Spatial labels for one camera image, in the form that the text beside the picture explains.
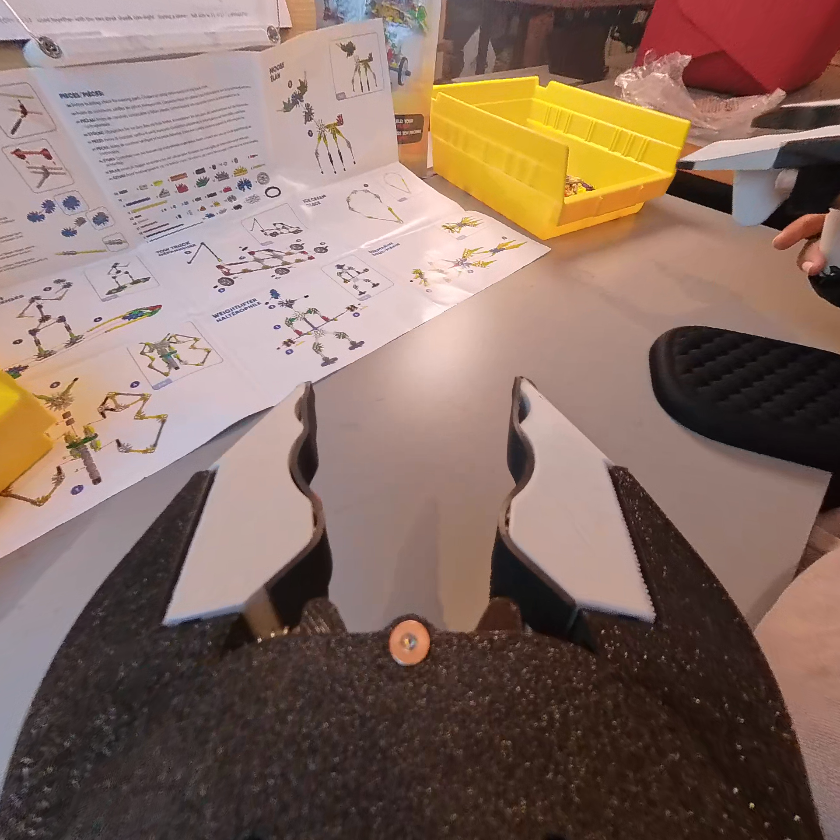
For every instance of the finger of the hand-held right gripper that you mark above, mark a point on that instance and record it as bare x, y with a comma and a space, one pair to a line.
754, 154
807, 117

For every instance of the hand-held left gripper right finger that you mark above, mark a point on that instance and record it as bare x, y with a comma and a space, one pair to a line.
577, 525

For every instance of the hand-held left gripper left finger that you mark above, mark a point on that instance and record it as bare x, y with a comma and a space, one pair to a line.
243, 525

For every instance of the pile of colourful building pieces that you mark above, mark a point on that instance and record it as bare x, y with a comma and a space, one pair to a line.
577, 186

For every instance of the white building instruction sheet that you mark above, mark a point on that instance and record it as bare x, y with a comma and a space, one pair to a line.
197, 295

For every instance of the yellow plastic parts bin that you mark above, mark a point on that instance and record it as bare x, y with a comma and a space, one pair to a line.
499, 151
23, 426

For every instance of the white printed task card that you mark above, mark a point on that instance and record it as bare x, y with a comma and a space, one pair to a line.
131, 16

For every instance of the person's right hand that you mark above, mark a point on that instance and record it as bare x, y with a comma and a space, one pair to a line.
797, 233

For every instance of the clear plastic bag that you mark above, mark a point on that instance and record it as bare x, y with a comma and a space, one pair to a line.
682, 92

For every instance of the red fabric bag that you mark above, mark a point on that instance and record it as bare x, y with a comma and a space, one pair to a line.
741, 46

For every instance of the black chair armrest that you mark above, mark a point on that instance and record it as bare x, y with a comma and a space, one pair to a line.
754, 394

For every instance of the person's beige trouser leg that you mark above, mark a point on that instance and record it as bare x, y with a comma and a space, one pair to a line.
807, 656

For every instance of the colourful toy set box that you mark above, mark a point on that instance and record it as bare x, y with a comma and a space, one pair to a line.
413, 98

